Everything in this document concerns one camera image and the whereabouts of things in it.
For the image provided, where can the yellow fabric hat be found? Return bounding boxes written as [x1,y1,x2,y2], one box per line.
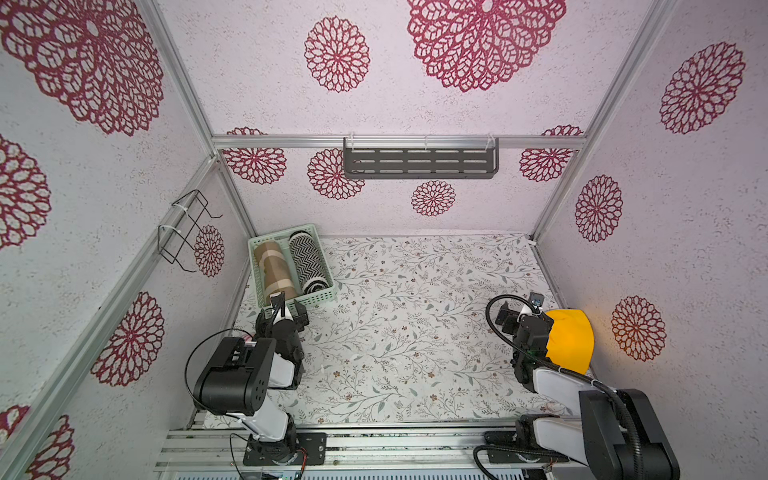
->
[546,309,595,375]

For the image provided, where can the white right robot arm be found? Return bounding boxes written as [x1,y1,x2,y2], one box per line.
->
[473,293,681,479]

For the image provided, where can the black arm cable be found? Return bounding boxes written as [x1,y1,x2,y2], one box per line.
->
[472,293,646,480]
[183,293,286,480]

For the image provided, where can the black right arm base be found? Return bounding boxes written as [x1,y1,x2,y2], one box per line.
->
[483,414,569,464]

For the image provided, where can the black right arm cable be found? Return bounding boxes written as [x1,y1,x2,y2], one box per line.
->
[472,293,646,480]

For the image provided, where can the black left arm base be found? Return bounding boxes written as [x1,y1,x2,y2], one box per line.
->
[243,422,328,467]

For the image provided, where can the black wire wall rack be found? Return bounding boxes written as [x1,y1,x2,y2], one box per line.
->
[156,189,225,278]

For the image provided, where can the aluminium corner frame post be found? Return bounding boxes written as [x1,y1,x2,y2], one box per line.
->
[529,0,678,248]

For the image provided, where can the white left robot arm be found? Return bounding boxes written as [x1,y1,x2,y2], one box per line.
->
[187,293,308,443]

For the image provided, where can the dark grey wall shelf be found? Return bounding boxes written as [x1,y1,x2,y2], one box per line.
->
[342,138,499,180]

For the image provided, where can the mint green plastic basket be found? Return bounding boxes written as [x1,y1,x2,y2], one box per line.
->
[248,224,338,314]

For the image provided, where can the brown beige plaid scarf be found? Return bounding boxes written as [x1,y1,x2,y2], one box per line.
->
[253,241,298,301]

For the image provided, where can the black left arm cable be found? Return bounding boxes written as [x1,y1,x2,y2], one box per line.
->
[183,293,286,480]

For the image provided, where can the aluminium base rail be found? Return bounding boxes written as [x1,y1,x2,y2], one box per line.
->
[152,413,658,480]

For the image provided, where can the black white zigzag scarf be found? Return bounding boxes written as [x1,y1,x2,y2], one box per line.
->
[289,230,331,295]

